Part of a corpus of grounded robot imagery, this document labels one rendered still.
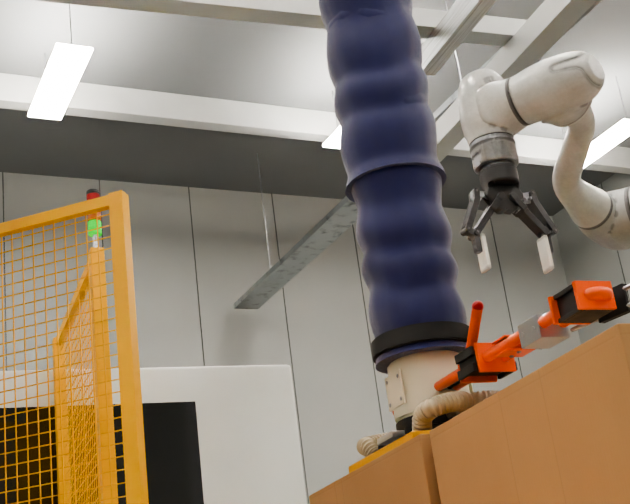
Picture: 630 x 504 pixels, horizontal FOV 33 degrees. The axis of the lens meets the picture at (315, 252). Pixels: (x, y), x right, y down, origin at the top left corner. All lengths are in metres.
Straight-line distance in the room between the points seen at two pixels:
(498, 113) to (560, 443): 0.77
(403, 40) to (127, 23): 7.56
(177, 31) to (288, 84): 1.55
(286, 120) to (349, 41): 8.90
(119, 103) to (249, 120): 1.39
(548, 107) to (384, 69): 0.57
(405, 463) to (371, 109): 0.87
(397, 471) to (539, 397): 0.51
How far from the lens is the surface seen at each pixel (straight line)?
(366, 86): 2.52
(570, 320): 1.87
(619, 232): 2.55
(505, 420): 1.72
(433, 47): 5.00
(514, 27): 5.25
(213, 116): 11.15
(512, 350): 2.03
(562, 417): 1.58
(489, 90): 2.14
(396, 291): 2.33
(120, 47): 10.37
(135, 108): 10.89
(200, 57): 10.59
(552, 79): 2.08
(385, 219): 2.39
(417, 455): 1.99
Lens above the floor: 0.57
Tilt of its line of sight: 21 degrees up
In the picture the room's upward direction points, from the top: 8 degrees counter-clockwise
